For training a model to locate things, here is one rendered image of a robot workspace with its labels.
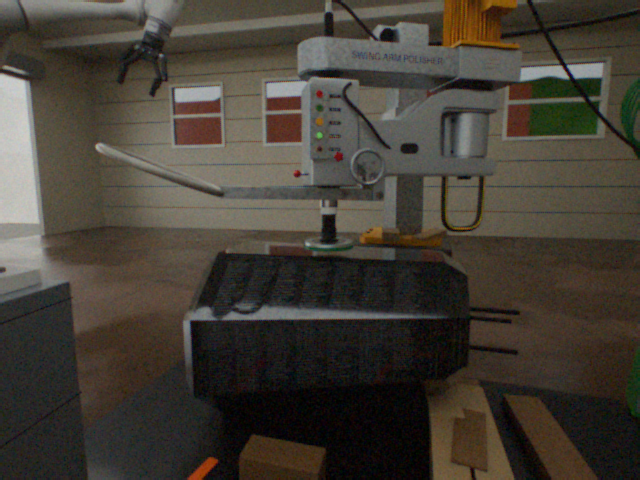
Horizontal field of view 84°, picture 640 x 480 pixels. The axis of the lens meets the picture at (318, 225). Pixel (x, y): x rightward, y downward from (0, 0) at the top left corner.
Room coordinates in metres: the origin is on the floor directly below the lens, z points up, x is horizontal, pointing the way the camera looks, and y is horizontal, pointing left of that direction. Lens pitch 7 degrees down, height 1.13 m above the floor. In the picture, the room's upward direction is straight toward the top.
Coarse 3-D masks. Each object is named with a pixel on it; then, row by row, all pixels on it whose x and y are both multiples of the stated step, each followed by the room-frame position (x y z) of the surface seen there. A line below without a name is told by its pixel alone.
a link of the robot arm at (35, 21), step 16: (32, 0) 1.16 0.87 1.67; (48, 0) 1.19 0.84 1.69; (64, 0) 1.24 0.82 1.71; (128, 0) 1.49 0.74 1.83; (144, 0) 1.49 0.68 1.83; (32, 16) 1.15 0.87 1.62; (48, 16) 1.19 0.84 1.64; (64, 16) 1.22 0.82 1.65; (80, 16) 1.27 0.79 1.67; (96, 16) 1.34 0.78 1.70; (112, 16) 1.43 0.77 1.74; (128, 16) 1.49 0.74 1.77; (144, 16) 1.51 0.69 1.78
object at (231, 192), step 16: (224, 192) 1.40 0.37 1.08; (240, 192) 1.41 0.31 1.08; (256, 192) 1.43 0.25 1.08; (272, 192) 1.44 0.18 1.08; (288, 192) 1.45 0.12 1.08; (304, 192) 1.47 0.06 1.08; (320, 192) 1.48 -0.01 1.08; (336, 192) 1.50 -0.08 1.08; (352, 192) 1.51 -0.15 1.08; (368, 192) 1.53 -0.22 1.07
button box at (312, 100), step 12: (312, 84) 1.41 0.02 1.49; (324, 84) 1.42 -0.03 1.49; (312, 96) 1.41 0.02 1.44; (324, 96) 1.42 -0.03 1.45; (312, 108) 1.41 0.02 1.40; (324, 108) 1.42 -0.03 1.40; (312, 120) 1.41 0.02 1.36; (324, 120) 1.42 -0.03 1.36; (312, 132) 1.41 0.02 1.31; (324, 132) 1.42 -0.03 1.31; (312, 144) 1.41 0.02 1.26; (324, 144) 1.42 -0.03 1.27; (312, 156) 1.41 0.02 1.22; (324, 156) 1.42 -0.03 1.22
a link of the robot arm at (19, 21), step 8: (0, 0) 1.09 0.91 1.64; (8, 0) 1.11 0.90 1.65; (16, 0) 1.12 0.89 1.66; (0, 8) 1.09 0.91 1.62; (8, 8) 1.11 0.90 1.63; (16, 8) 1.12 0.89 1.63; (0, 16) 1.10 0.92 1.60; (8, 16) 1.11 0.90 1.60; (16, 16) 1.12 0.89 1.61; (0, 24) 1.10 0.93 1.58; (8, 24) 1.12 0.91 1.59; (16, 24) 1.13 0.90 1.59; (24, 24) 1.15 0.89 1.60; (0, 32) 1.13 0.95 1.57; (8, 32) 1.14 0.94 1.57; (0, 40) 1.17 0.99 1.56
